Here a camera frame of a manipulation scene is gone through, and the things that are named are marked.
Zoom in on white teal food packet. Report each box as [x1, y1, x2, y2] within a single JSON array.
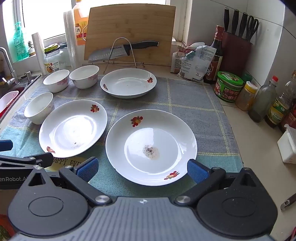
[[177, 45, 218, 82]]

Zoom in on green dish soap bottle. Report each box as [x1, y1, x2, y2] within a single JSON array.
[[13, 22, 30, 61]]

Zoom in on dark soy sauce bottle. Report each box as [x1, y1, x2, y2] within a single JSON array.
[[203, 25, 224, 84]]

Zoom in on stack of clear plastic cups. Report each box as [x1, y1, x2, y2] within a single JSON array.
[[63, 10, 77, 69]]

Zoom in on white plastic box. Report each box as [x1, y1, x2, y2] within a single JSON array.
[[277, 124, 296, 164]]

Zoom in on red plastic basin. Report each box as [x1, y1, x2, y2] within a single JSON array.
[[0, 91, 19, 116]]

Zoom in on steel faucet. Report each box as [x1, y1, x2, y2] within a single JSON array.
[[0, 47, 18, 87]]

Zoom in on bamboo cutting board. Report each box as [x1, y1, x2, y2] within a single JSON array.
[[84, 5, 176, 67]]

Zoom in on steel wire rack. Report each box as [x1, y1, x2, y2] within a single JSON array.
[[103, 37, 145, 72]]

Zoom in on green lid sauce jar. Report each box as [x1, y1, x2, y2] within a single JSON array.
[[214, 71, 244, 102]]

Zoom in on yellow lid jar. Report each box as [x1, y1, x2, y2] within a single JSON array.
[[235, 81, 258, 111]]

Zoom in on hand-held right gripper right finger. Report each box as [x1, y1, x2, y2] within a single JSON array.
[[174, 159, 263, 207]]

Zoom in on dark red bottle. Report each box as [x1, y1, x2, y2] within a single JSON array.
[[279, 109, 296, 133]]

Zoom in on clear bottle with red cap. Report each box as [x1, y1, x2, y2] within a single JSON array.
[[248, 75, 279, 123]]

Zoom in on grey checked dish mat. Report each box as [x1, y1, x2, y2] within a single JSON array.
[[0, 75, 244, 200]]

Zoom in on stainless steel sink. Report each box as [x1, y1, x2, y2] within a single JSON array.
[[0, 74, 42, 121]]

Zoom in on brown knife block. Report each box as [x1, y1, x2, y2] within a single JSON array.
[[221, 31, 252, 76]]

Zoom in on black scissors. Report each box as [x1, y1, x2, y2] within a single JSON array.
[[245, 16, 259, 42]]

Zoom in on clipped white orange bag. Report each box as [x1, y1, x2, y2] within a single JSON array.
[[171, 42, 193, 73]]

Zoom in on glass jar with green lid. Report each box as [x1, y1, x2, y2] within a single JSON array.
[[43, 44, 67, 75]]

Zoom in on black handled kitchen knife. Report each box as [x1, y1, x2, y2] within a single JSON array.
[[88, 40, 159, 61]]

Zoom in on white fruit print plate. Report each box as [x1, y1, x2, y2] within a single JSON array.
[[105, 109, 198, 186], [38, 99, 108, 158], [100, 68, 157, 99]]

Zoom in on orange cooking wine bottle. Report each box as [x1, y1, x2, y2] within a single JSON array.
[[73, 0, 89, 47]]

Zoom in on black knife in block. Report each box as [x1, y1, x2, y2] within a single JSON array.
[[232, 9, 240, 35], [224, 7, 230, 33], [239, 12, 248, 37]]

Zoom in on white plastic bag roll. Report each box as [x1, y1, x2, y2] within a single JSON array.
[[32, 32, 47, 76]]

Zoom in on white pink floral bowl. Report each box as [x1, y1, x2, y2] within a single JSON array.
[[69, 65, 100, 89], [43, 69, 70, 93], [24, 92, 54, 125]]

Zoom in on yellow label oil bottle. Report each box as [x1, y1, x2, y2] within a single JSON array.
[[264, 71, 296, 128]]

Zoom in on red printed packet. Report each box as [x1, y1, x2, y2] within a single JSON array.
[[0, 214, 15, 241]]

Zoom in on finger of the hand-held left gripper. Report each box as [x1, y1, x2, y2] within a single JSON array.
[[0, 152, 54, 167], [0, 140, 13, 151]]

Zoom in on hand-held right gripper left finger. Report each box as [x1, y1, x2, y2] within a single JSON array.
[[28, 157, 113, 208]]

